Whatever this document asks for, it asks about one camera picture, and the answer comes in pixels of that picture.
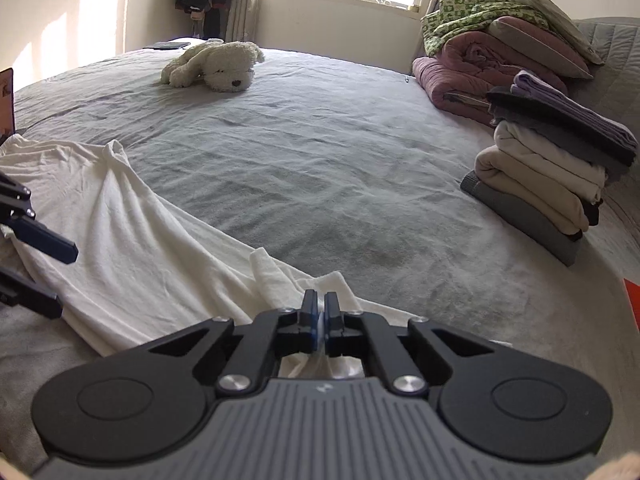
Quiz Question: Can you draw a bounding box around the folded maroon comforter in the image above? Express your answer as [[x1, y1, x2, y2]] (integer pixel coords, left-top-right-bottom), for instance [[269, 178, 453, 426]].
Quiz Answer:
[[411, 30, 571, 128]]

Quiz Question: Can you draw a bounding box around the red book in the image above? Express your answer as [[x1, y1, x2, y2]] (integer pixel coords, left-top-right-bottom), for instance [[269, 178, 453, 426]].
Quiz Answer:
[[622, 277, 640, 334]]

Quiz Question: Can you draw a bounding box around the small black folded garment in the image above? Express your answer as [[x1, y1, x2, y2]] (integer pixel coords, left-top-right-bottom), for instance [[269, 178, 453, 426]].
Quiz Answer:
[[564, 197, 604, 242]]

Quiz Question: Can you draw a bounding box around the lavender folded garment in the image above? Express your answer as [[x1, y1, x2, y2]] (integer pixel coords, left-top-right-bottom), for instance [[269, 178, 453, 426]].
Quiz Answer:
[[511, 71, 639, 153]]

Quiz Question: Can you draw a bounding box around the off-white folded garment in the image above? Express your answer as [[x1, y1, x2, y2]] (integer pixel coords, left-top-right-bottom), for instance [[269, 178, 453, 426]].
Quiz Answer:
[[494, 120, 609, 206]]

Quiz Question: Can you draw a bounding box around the grey quilted headboard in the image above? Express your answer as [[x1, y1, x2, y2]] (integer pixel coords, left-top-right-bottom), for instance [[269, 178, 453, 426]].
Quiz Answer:
[[570, 17, 640, 127]]

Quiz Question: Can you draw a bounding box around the white plush dog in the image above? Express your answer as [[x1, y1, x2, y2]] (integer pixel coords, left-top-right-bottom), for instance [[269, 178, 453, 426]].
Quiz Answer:
[[161, 40, 265, 93]]

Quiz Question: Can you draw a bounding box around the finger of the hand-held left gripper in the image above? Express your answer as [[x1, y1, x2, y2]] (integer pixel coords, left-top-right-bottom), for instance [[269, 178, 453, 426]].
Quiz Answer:
[[0, 265, 63, 320], [0, 172, 79, 264]]

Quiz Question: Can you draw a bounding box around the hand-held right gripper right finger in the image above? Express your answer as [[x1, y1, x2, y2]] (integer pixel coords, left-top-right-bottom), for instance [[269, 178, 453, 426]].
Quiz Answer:
[[324, 291, 506, 396]]

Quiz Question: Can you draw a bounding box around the white garment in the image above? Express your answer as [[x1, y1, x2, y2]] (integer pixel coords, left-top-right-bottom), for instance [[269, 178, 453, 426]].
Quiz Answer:
[[0, 139, 513, 381]]

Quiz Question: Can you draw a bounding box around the light grey pillow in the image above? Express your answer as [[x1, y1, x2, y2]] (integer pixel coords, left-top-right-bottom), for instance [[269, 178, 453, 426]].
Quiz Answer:
[[495, 0, 606, 65]]

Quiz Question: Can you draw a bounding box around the cream folded garment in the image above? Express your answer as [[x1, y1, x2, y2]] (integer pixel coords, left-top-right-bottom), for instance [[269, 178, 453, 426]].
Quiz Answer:
[[475, 145, 594, 236]]

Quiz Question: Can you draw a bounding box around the green patterned blanket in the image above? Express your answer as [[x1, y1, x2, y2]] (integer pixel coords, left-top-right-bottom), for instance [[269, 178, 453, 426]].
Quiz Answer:
[[421, 0, 538, 57]]

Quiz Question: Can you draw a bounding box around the mauve pillow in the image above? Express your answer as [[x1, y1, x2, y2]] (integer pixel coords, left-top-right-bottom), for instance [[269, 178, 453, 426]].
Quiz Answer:
[[487, 16, 594, 81]]

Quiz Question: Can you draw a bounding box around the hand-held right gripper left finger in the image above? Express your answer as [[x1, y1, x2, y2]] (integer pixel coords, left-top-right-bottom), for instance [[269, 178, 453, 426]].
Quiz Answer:
[[135, 289, 321, 396]]

